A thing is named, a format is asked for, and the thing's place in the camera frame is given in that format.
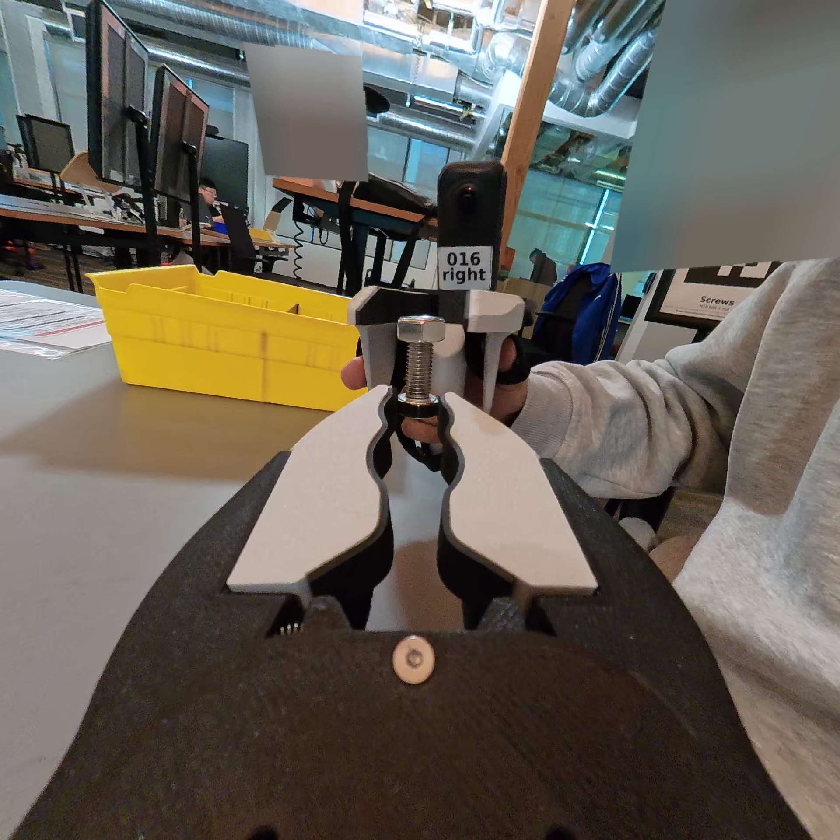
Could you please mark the person's grey sweatshirt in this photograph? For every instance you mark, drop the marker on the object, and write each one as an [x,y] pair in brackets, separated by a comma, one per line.
[774,525]

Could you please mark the silver hex bolt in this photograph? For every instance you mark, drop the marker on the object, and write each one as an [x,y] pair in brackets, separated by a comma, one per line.
[422,328]

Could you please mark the wooden top standing desk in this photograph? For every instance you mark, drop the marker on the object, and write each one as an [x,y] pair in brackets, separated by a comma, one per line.
[367,207]

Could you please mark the steel hex bolt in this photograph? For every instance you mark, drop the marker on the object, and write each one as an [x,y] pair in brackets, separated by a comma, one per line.
[420,367]

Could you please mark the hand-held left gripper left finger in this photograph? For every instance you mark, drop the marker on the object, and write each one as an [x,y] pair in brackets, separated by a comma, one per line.
[315,505]

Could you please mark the small black monitor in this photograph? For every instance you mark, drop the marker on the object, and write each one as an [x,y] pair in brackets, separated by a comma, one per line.
[46,144]

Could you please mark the person's right hand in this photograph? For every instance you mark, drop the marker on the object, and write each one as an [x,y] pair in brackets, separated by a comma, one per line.
[508,400]

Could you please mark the tall black monitor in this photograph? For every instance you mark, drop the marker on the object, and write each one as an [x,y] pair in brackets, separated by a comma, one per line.
[115,98]
[180,138]

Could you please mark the grey desk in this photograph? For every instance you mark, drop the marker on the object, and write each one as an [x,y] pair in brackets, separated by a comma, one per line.
[131,492]

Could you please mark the dark wide monitor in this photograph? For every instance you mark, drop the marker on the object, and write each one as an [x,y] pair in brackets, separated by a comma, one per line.
[226,167]

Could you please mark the yellow plastic bin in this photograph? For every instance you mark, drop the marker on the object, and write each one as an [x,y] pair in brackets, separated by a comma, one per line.
[197,354]

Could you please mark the person's right forearm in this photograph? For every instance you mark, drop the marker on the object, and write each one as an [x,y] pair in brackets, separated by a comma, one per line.
[610,420]

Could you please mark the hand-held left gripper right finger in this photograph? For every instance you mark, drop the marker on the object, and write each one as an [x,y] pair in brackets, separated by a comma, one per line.
[518,512]

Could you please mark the framed marker sign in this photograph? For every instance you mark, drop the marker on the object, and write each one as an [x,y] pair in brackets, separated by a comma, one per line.
[695,298]

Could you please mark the black bag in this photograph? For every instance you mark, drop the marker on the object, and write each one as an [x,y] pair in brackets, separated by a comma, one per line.
[394,193]

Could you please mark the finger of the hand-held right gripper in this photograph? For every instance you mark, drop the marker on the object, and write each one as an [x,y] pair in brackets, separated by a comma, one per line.
[359,313]
[495,312]

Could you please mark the wooden post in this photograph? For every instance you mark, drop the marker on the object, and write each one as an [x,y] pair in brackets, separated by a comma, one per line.
[535,118]

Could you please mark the black office chair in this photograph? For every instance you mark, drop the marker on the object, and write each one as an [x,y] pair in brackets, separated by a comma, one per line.
[640,508]
[243,243]

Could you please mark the long wooden office desk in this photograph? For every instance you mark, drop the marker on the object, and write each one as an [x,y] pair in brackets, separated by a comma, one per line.
[65,218]

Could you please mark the silver ventilation ducts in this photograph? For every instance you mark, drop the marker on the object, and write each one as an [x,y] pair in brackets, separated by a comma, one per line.
[604,59]

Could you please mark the blue jacket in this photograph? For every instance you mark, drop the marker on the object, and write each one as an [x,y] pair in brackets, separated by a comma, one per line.
[584,308]

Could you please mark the printed paper sheet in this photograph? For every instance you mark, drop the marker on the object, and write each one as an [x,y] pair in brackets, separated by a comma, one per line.
[46,325]

